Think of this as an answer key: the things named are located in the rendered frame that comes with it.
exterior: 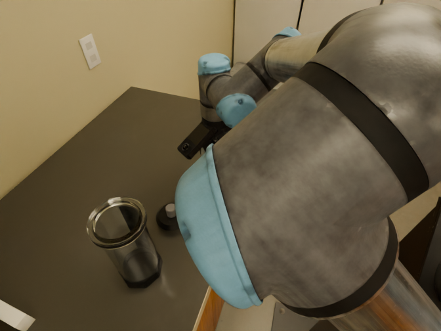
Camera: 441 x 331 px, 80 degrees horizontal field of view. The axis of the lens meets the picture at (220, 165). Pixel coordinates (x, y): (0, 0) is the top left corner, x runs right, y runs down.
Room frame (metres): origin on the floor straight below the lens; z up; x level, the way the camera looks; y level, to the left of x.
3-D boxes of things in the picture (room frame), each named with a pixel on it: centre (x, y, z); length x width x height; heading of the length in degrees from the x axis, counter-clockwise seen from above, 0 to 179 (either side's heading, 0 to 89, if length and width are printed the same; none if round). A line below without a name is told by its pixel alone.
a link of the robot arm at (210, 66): (0.58, 0.01, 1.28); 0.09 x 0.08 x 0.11; 22
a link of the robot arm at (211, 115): (0.58, 0.02, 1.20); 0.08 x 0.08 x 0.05
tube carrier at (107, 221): (0.27, 0.20, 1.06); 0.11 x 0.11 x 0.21
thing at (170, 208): (0.41, 0.13, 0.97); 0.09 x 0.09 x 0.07
